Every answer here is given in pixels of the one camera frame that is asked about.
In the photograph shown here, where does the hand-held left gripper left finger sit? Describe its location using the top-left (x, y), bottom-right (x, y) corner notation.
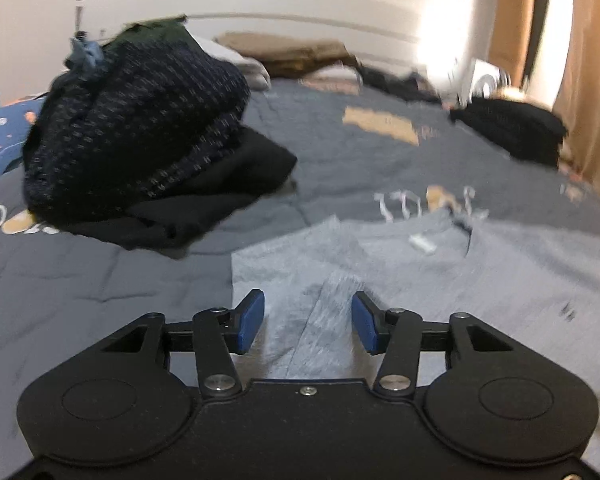
top-left (102, 288), bottom-right (267, 401)

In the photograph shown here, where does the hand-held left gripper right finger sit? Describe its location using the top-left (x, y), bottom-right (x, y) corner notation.
top-left (351, 290), bottom-right (517, 401)

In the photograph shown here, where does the grey t-shirt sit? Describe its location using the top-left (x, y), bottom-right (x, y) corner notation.
top-left (230, 207), bottom-right (600, 401)

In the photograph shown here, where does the stack of black clothes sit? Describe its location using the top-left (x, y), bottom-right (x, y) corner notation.
top-left (450, 97), bottom-right (568, 168)

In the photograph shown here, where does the black garment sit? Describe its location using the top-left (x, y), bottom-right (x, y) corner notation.
top-left (67, 125), bottom-right (298, 261)

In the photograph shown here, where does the grey printed quilt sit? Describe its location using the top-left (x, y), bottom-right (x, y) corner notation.
top-left (0, 77), bottom-right (600, 471)

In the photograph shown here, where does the dark patterned garment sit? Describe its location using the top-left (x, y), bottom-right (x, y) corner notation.
top-left (22, 40), bottom-right (251, 223)

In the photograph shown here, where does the dark cloth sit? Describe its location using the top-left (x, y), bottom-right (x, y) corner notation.
top-left (360, 65), bottom-right (441, 103)

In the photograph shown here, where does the pale folded cloth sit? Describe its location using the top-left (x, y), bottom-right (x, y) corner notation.
top-left (300, 67), bottom-right (361, 93)

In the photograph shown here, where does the white cloth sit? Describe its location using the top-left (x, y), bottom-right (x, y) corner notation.
top-left (200, 37), bottom-right (273, 93)

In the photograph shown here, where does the white fan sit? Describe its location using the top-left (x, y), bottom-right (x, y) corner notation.
top-left (450, 57), bottom-right (513, 106)

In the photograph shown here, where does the brown folded cloth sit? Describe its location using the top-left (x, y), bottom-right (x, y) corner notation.
top-left (215, 31), bottom-right (358, 78)

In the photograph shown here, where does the dark green garment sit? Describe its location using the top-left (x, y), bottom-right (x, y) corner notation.
top-left (102, 15), bottom-right (191, 51)

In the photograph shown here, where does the blue printed blanket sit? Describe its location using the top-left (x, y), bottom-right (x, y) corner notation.
top-left (0, 92), bottom-right (48, 188)

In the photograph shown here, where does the blue denim cloth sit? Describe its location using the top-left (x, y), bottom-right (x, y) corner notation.
top-left (65, 35), bottom-right (106, 73)

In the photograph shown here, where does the tan curtain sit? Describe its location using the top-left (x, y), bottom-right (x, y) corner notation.
top-left (552, 0), bottom-right (600, 186)

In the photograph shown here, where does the wooden door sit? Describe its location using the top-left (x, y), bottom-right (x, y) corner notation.
top-left (487, 0), bottom-right (551, 88)

